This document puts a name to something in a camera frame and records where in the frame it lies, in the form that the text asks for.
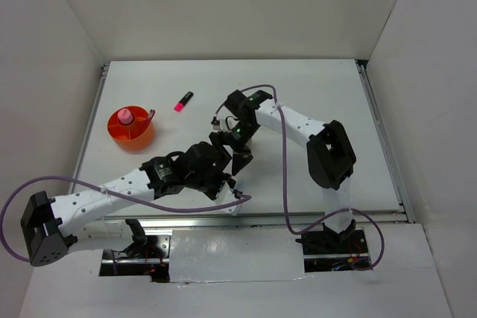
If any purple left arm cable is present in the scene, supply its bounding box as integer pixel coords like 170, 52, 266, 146
0, 175, 253, 263

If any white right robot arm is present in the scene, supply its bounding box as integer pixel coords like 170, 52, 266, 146
209, 85, 356, 252

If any aluminium right side rail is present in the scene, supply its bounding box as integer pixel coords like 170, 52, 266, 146
355, 60, 417, 223

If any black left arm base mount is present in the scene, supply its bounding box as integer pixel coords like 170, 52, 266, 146
119, 219, 168, 260

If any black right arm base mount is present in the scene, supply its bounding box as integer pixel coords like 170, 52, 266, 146
295, 220, 368, 255

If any pink highlighter black cap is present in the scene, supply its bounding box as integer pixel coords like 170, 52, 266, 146
174, 92, 194, 112

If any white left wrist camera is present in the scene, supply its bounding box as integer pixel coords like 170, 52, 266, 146
214, 184, 241, 217

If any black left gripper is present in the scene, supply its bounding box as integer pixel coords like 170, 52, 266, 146
186, 164, 236, 201

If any orange round organizer container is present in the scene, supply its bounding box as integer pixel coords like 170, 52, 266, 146
107, 106, 156, 152

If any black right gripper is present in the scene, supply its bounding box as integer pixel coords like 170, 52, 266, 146
209, 121, 260, 176

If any pink eraser in container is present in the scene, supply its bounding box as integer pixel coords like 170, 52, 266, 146
117, 108, 134, 125

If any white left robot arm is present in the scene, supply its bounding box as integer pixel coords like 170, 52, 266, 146
20, 141, 249, 267

